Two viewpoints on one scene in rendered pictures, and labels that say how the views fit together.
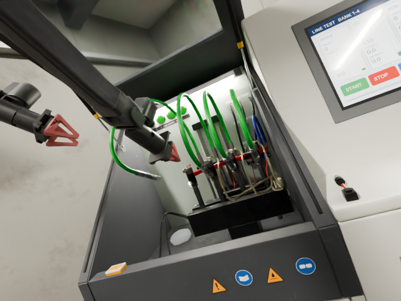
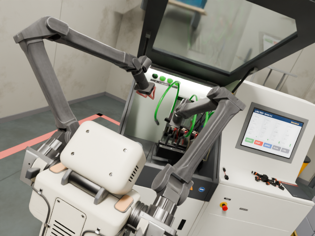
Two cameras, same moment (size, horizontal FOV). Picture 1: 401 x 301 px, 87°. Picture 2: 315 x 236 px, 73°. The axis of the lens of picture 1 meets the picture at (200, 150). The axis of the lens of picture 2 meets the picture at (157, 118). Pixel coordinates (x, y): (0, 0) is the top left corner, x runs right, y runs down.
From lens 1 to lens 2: 0.97 m
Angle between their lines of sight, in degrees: 30
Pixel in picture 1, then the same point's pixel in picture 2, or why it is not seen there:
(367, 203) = (229, 182)
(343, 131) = (235, 151)
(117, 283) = not seen: hidden behind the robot
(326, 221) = (216, 181)
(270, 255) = (195, 182)
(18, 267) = not seen: outside the picture
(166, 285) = (152, 174)
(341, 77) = (249, 134)
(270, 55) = not seen: hidden behind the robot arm
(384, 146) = (240, 163)
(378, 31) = (269, 128)
